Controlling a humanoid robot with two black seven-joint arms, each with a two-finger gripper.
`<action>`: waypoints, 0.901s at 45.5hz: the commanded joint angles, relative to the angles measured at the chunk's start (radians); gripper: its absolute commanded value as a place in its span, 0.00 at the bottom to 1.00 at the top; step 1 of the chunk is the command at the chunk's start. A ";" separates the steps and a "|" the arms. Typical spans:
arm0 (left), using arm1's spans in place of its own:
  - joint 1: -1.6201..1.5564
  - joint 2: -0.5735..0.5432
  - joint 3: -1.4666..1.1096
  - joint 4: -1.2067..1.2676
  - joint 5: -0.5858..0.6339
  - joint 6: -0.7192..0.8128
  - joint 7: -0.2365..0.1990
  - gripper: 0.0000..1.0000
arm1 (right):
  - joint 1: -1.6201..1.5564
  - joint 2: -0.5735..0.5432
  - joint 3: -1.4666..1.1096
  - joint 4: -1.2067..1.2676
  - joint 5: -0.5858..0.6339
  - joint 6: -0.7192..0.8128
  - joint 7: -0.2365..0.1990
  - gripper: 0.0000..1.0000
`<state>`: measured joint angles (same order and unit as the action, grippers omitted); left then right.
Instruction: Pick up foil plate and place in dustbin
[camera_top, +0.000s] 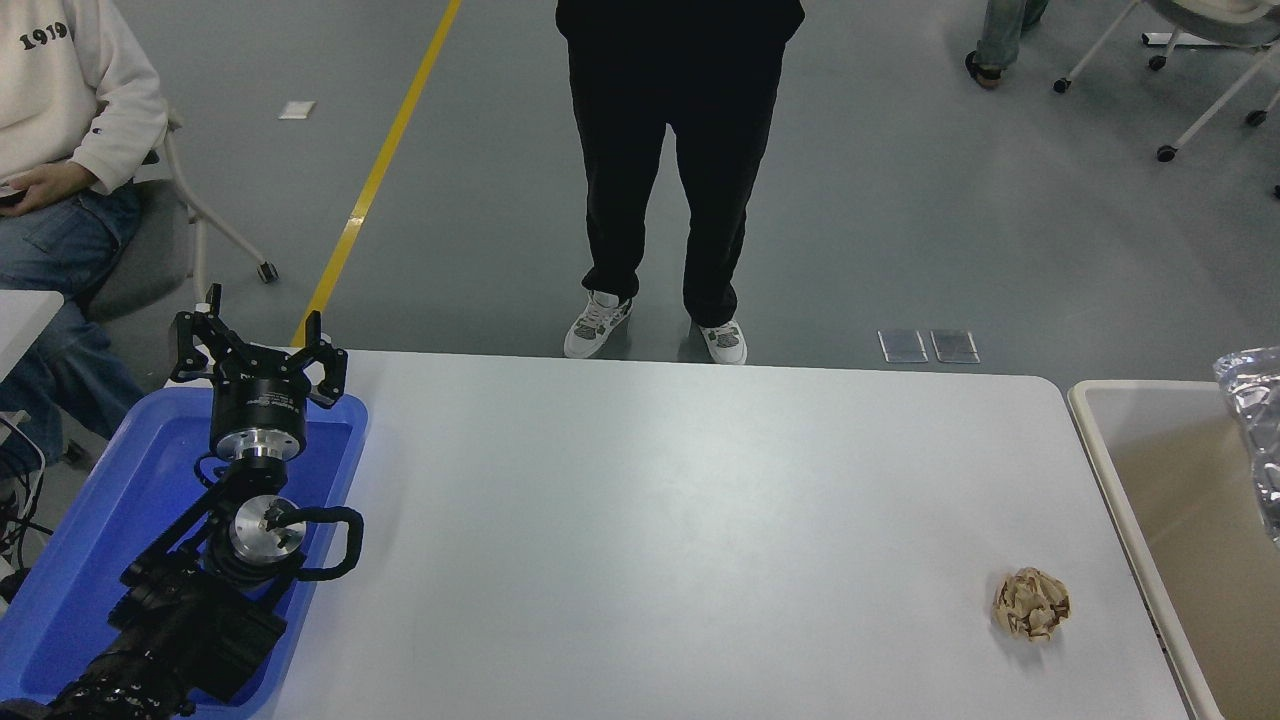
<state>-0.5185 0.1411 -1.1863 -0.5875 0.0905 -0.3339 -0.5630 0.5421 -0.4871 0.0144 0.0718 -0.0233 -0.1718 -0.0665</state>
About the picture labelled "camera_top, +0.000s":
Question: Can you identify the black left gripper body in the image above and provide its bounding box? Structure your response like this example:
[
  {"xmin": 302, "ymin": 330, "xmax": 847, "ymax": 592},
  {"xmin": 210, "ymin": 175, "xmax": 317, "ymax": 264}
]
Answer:
[{"xmin": 209, "ymin": 345, "xmax": 312, "ymax": 441}]

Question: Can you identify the silver foil plate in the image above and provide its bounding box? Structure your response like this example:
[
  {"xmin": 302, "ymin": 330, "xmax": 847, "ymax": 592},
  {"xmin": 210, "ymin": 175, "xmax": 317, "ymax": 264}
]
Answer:
[{"xmin": 1213, "ymin": 347, "xmax": 1280, "ymax": 546}]

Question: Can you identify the large pale dustbin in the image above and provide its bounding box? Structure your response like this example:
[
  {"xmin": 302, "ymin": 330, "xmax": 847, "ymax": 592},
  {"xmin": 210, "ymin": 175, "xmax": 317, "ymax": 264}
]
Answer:
[{"xmin": 1068, "ymin": 380, "xmax": 1280, "ymax": 720}]

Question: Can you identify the seated person's hand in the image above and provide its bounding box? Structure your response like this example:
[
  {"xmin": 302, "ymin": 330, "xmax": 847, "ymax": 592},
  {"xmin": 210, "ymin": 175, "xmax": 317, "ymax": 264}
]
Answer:
[{"xmin": 0, "ymin": 162, "xmax": 102, "ymax": 215}]

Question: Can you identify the grey chair with white legs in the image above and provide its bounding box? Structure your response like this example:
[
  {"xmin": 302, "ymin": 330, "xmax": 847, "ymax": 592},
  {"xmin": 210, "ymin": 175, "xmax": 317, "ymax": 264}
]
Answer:
[{"xmin": 85, "ymin": 110, "xmax": 281, "ymax": 321}]

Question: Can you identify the blue plastic tray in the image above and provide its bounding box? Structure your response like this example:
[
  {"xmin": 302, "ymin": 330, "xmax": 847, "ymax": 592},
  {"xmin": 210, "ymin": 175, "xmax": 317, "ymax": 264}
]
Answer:
[{"xmin": 0, "ymin": 385, "xmax": 369, "ymax": 716}]

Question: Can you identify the seated person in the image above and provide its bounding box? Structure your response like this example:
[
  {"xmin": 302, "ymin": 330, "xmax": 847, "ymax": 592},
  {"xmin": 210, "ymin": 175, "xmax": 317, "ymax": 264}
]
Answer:
[{"xmin": 0, "ymin": 0, "xmax": 169, "ymax": 481}]

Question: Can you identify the standing person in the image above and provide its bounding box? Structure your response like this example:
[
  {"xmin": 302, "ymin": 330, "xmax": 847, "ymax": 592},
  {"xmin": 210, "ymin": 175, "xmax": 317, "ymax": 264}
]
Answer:
[{"xmin": 555, "ymin": 0, "xmax": 806, "ymax": 366}]

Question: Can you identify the crumpled tan paper ball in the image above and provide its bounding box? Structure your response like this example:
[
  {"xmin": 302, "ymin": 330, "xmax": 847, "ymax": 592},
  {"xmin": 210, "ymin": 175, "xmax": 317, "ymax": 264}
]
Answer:
[{"xmin": 992, "ymin": 568, "xmax": 1071, "ymax": 642}]

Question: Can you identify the walking person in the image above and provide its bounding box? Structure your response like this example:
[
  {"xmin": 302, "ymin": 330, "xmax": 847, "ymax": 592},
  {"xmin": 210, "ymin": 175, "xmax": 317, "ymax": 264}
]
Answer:
[{"xmin": 965, "ymin": 0, "xmax": 1049, "ymax": 91}]

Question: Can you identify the white wheeled chair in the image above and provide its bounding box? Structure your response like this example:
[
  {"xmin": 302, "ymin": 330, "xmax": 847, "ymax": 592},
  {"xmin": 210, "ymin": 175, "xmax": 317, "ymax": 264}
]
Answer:
[{"xmin": 1053, "ymin": 0, "xmax": 1280, "ymax": 163}]

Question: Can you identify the black cable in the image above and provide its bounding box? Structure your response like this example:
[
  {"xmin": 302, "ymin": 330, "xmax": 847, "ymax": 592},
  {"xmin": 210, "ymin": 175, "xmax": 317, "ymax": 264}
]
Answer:
[{"xmin": 0, "ymin": 415, "xmax": 51, "ymax": 561}]

